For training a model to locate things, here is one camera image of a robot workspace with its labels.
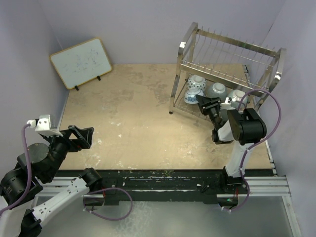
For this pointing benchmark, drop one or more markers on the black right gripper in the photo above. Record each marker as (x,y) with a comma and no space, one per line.
(205,101)

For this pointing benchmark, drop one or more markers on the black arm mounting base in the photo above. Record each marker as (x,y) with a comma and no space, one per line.
(207,186)

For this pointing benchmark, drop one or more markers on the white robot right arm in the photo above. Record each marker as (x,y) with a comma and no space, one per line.
(244,128)

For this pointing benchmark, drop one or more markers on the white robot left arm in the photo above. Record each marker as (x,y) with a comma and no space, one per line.
(44,151)

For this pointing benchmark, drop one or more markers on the steel dish rack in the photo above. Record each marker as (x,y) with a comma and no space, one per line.
(234,63)

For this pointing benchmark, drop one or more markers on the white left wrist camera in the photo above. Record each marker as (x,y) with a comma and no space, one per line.
(45,124)

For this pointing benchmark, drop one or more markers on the blue floral rim bowl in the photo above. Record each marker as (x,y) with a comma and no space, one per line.
(190,96)

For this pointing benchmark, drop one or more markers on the yellow framed whiteboard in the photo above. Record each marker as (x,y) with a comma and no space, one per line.
(81,63)

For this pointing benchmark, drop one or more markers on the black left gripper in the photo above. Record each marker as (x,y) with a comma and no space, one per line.
(84,136)

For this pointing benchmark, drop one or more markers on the grey hexagon red-rim bowl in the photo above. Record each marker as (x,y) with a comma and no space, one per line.
(217,90)

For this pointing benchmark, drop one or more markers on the mint green bowl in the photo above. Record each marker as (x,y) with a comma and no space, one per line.
(235,97)

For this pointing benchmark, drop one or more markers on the dark blue patterned bowl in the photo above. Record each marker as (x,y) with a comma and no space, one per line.
(195,81)

